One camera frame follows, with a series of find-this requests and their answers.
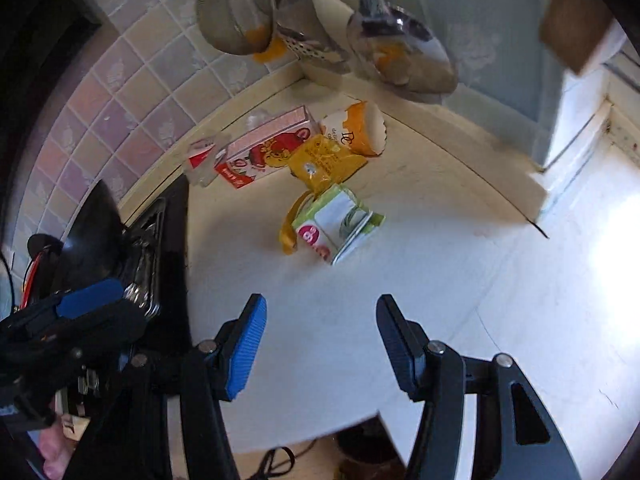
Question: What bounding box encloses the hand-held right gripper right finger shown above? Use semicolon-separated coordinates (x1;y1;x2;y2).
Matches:
376;294;583;480

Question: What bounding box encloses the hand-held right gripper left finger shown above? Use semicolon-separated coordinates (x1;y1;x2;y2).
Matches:
67;293;268;480

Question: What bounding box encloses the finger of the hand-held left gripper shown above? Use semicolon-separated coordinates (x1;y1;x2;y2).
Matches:
22;278;126;326
70;301;148;358

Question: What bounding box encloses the black trash bin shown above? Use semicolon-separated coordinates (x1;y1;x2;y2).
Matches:
335;417;408;480

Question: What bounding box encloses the white and green tissue packet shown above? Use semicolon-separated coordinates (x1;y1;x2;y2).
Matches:
291;183;386;266

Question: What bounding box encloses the clear plastic container red label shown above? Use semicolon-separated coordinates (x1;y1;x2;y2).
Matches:
182;132;232;188

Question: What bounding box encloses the red milk carton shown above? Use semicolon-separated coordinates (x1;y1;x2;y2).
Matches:
214;105;326;190

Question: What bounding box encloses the yellow plastic bag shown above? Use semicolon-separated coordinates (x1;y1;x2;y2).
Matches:
279;135;368;256

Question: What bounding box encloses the orange and white paper cup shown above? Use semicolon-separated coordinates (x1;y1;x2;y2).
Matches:
320;101;387;157

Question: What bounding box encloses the person's left hand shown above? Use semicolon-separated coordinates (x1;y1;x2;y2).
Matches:
40;427;76;480

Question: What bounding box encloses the aluminium foil burner liner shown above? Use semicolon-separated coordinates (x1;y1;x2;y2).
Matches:
120;197;168;321

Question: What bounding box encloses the red and black cooker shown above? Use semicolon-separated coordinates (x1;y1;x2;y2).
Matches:
0;232;63;311

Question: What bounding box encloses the black glass gas stove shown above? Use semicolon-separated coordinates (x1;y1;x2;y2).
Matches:
117;172;193;356

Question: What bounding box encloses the black range hood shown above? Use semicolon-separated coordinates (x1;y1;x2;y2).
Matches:
0;0;103;241

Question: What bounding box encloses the perforated metal holder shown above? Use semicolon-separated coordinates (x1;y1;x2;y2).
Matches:
272;25;351;73

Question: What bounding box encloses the metal mesh strainer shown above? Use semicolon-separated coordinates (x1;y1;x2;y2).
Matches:
195;0;283;56

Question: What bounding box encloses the wooden cutting board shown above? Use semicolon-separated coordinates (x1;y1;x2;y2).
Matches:
539;0;618;76

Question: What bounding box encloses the black wok with wooden handle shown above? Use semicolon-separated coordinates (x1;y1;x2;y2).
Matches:
52;179;126;291

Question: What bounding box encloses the black cable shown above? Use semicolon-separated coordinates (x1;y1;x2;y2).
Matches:
257;437;321;480

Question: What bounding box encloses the metal ladle wooden handle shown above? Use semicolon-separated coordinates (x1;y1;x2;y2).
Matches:
346;0;460;95

